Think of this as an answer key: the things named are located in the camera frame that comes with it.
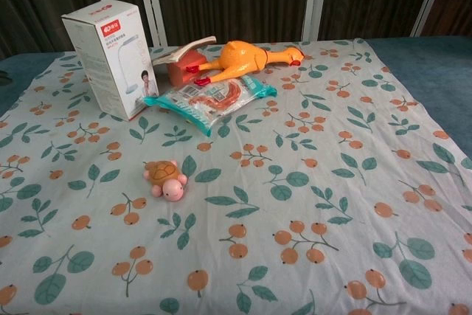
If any leaf and fruit print cloth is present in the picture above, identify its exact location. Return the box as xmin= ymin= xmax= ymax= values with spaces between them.
xmin=0 ymin=37 xmax=472 ymax=315

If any yellow rubber chicken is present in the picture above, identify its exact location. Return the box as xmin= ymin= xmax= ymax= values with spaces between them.
xmin=185 ymin=39 xmax=305 ymax=88

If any brown cardboard box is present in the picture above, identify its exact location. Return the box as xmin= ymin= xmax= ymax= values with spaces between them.
xmin=151 ymin=35 xmax=218 ymax=67

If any white desk lamp box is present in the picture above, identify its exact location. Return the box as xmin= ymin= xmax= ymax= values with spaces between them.
xmin=60 ymin=0 xmax=160 ymax=122

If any orange red toy block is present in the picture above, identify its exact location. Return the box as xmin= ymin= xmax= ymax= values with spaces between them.
xmin=167 ymin=49 xmax=207 ymax=86

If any orange and pink small toy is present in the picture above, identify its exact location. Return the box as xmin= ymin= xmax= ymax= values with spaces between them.
xmin=142 ymin=159 xmax=190 ymax=204

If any teal clear snack packet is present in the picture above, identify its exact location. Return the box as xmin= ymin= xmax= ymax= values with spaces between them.
xmin=142 ymin=74 xmax=278 ymax=138

